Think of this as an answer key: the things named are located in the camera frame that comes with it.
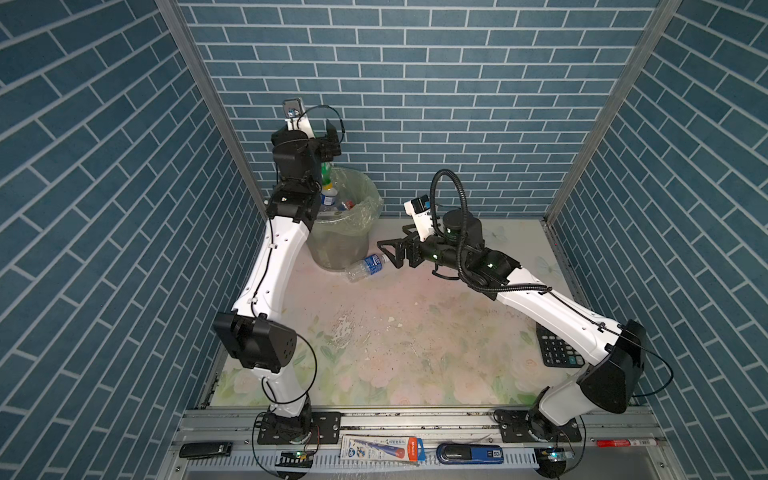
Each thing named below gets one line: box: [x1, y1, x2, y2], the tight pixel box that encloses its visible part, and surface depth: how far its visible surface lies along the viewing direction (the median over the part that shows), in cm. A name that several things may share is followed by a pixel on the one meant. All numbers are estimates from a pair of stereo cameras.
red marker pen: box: [596, 439, 658, 447], surface depth 72 cm
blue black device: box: [436, 444, 505, 465], surface depth 70 cm
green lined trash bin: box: [307, 167, 384, 271], surface depth 96 cm
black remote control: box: [179, 441, 234, 459], surface depth 69 cm
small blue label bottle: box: [320, 187, 338, 207], surface depth 102 cm
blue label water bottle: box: [345, 254, 389, 283], surface depth 102 cm
